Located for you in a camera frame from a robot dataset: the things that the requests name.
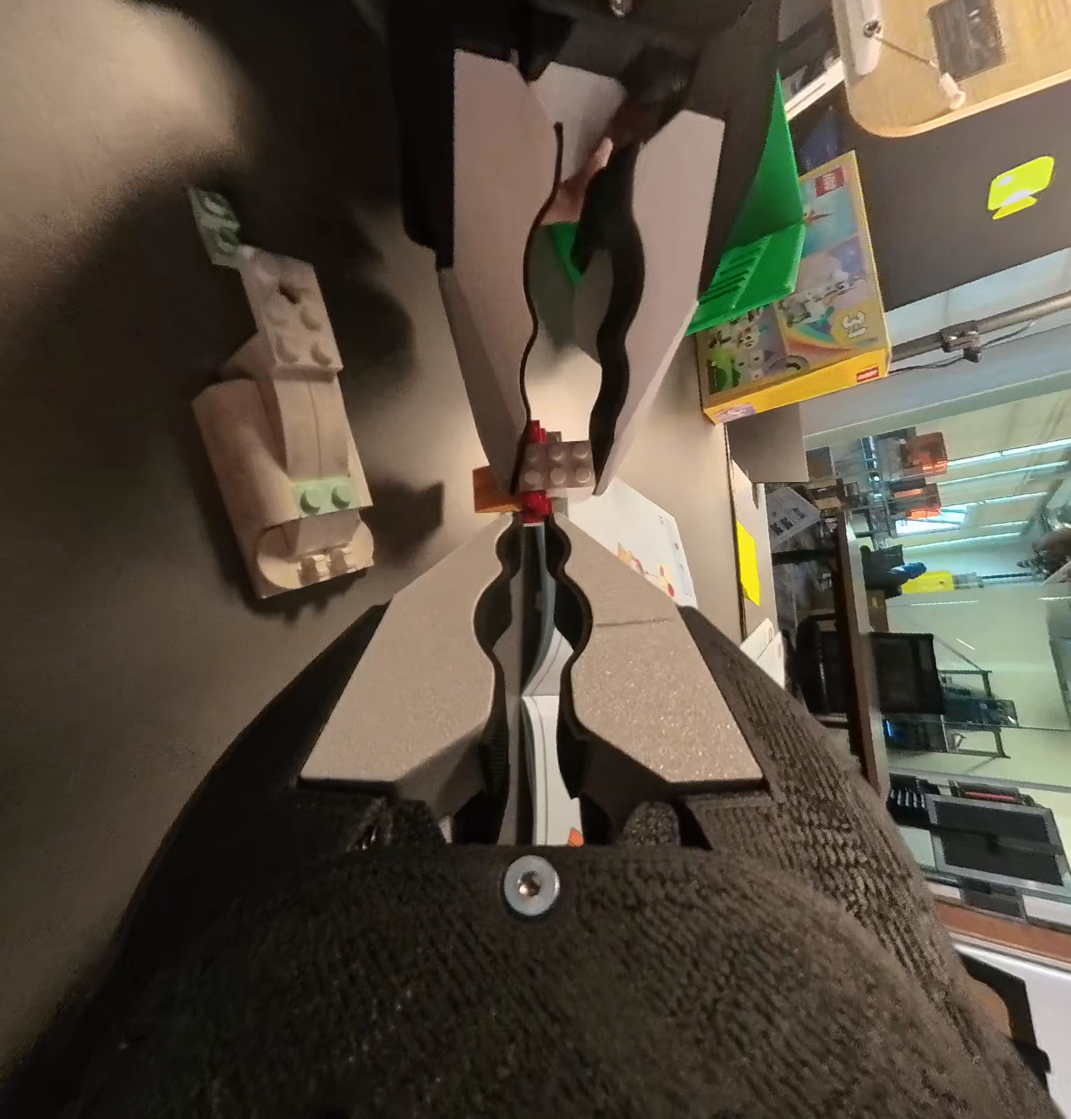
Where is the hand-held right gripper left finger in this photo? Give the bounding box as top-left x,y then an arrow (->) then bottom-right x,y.
298,516 -> 525,803

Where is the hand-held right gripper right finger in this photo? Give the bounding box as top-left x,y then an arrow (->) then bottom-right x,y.
542,516 -> 766,816

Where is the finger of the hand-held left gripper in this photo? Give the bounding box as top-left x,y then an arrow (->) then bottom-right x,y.
438,47 -> 563,492
577,112 -> 729,497

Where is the small red white lego assembly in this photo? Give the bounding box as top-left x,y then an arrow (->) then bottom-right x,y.
471,420 -> 594,519

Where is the open lego instruction booklet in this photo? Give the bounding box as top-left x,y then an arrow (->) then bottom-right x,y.
516,476 -> 700,847

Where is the yellow lego set box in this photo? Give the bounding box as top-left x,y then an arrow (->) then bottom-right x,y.
696,152 -> 892,426

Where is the large white lego assembly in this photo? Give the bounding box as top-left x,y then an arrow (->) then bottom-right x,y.
188,186 -> 376,601

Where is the green plastic bin with dividers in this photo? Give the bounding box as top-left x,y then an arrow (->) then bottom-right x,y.
684,73 -> 808,339

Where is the yellow paper sheet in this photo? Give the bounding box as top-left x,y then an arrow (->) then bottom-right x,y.
734,521 -> 762,607

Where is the metal tripod pole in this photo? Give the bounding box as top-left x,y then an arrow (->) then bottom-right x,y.
889,278 -> 1071,365

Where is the yellow sticker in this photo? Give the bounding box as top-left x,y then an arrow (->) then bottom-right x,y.
987,156 -> 1058,220

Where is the black equipment case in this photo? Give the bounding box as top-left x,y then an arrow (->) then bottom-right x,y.
924,791 -> 1071,895

